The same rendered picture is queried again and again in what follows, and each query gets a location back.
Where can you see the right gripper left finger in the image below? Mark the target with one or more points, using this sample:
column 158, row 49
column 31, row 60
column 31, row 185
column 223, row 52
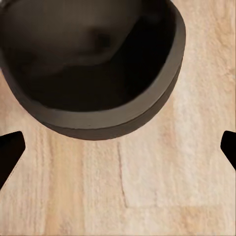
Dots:
column 12, row 146

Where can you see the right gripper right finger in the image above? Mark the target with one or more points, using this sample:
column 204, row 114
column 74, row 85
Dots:
column 228, row 146

